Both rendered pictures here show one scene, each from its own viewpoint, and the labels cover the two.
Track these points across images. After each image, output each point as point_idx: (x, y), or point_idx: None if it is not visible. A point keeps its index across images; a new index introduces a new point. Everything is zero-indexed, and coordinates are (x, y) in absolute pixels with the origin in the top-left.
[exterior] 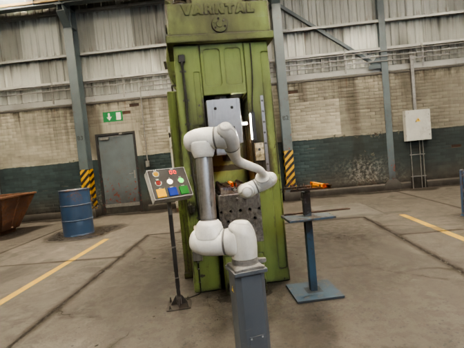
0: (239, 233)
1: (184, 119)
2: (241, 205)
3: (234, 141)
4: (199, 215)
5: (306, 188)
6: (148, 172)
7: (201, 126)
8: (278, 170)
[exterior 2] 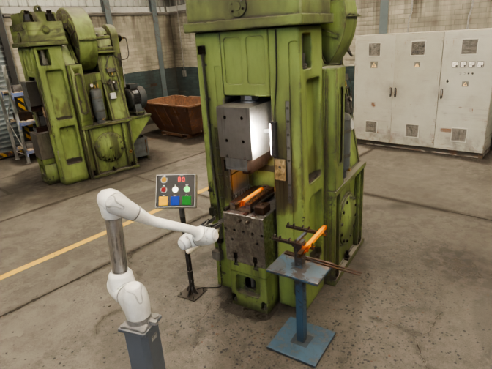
0: (122, 298)
1: (206, 119)
2: (244, 227)
3: (121, 215)
4: (219, 219)
5: (288, 241)
6: (157, 177)
7: None
8: (302, 195)
